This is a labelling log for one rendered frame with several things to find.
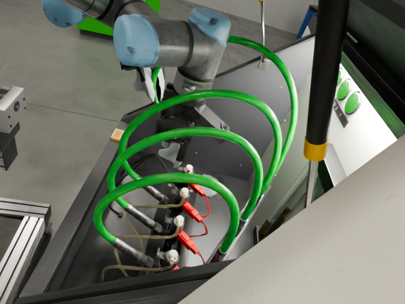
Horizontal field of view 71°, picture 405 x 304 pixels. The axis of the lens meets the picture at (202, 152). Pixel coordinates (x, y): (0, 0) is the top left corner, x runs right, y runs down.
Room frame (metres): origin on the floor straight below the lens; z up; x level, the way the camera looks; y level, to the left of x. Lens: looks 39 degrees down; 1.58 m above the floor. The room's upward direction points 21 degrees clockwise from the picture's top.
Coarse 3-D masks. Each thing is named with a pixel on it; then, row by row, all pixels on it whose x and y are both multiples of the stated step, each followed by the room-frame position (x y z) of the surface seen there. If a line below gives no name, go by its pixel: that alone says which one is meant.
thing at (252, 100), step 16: (176, 96) 0.43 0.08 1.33; (192, 96) 0.43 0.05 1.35; (208, 96) 0.43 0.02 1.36; (224, 96) 0.44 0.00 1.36; (240, 96) 0.44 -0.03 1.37; (144, 112) 0.42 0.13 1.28; (272, 112) 0.45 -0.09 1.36; (128, 128) 0.42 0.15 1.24; (272, 128) 0.46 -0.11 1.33; (272, 160) 0.46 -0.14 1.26; (272, 176) 0.46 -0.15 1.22; (160, 192) 0.44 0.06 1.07
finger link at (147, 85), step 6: (138, 72) 0.64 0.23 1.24; (150, 72) 0.65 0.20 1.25; (138, 78) 0.64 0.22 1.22; (150, 78) 0.64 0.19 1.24; (138, 84) 0.63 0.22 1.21; (144, 84) 0.62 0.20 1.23; (150, 84) 0.62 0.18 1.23; (138, 90) 0.63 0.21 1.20; (144, 90) 0.62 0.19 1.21; (150, 90) 0.62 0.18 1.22; (150, 96) 0.61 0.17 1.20
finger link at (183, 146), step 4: (188, 136) 0.49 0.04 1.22; (184, 140) 0.48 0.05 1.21; (188, 140) 0.48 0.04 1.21; (180, 144) 0.48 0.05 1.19; (184, 144) 0.48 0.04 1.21; (180, 148) 0.47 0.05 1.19; (184, 148) 0.47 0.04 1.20; (180, 152) 0.47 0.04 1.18; (184, 152) 0.47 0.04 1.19; (180, 156) 0.48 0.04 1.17; (180, 160) 0.49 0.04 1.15
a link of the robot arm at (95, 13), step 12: (60, 0) 0.44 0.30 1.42; (72, 0) 0.44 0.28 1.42; (84, 0) 0.45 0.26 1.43; (96, 0) 0.46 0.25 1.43; (108, 0) 0.48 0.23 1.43; (120, 0) 0.49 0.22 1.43; (132, 0) 0.50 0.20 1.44; (84, 12) 0.47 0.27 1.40; (96, 12) 0.47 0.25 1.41; (108, 12) 0.48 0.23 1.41; (108, 24) 0.49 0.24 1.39
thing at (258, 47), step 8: (232, 40) 0.60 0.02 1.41; (240, 40) 0.59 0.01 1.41; (248, 40) 0.59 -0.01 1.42; (256, 48) 0.58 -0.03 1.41; (264, 48) 0.58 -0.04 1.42; (272, 56) 0.57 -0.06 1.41; (280, 64) 0.57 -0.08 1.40; (152, 72) 0.64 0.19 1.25; (288, 72) 0.57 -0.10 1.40; (152, 80) 0.64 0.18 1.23; (288, 80) 0.56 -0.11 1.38; (288, 88) 0.56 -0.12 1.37; (296, 96) 0.56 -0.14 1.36; (296, 104) 0.55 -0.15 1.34; (296, 112) 0.55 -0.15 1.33; (296, 120) 0.55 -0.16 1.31; (288, 136) 0.55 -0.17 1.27; (288, 144) 0.55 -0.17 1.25; (280, 160) 0.54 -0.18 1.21
